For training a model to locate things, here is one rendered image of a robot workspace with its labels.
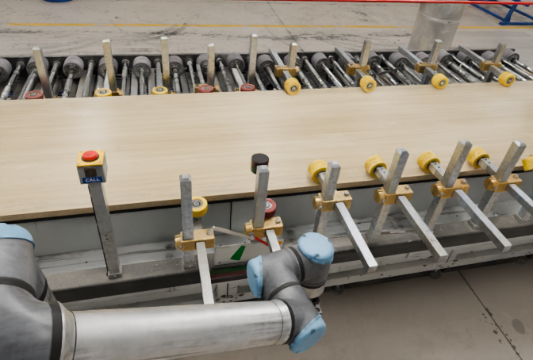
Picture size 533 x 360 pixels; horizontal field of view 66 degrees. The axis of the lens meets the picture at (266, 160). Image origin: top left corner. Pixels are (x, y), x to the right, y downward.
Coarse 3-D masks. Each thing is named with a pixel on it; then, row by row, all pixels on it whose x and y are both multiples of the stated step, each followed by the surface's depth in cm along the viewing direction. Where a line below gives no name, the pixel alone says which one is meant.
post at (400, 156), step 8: (400, 152) 142; (392, 160) 148; (400, 160) 144; (392, 168) 148; (400, 168) 146; (392, 176) 148; (400, 176) 149; (384, 184) 154; (392, 184) 150; (392, 192) 153; (376, 208) 162; (384, 208) 157; (376, 216) 162; (384, 216) 161; (376, 224) 163; (368, 232) 170; (376, 232) 166
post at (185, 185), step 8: (184, 176) 128; (184, 184) 127; (184, 192) 129; (184, 200) 131; (184, 208) 133; (192, 208) 134; (184, 216) 136; (192, 216) 137; (184, 224) 138; (192, 224) 139; (184, 232) 140; (192, 232) 141; (184, 256) 148; (192, 256) 149
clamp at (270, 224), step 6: (264, 222) 150; (270, 222) 150; (246, 228) 147; (252, 228) 147; (258, 228) 147; (264, 228) 147; (270, 228) 148; (276, 228) 149; (282, 228) 150; (258, 234) 148; (264, 234) 149; (276, 234) 151
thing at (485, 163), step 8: (480, 160) 179; (488, 160) 178; (488, 168) 175; (496, 168) 174; (512, 184) 166; (512, 192) 164; (520, 192) 162; (520, 200) 160; (528, 200) 158; (528, 208) 157
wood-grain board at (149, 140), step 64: (0, 128) 177; (64, 128) 181; (128, 128) 185; (192, 128) 189; (256, 128) 194; (320, 128) 199; (384, 128) 203; (448, 128) 209; (512, 128) 214; (0, 192) 147; (64, 192) 149; (128, 192) 152; (192, 192) 155
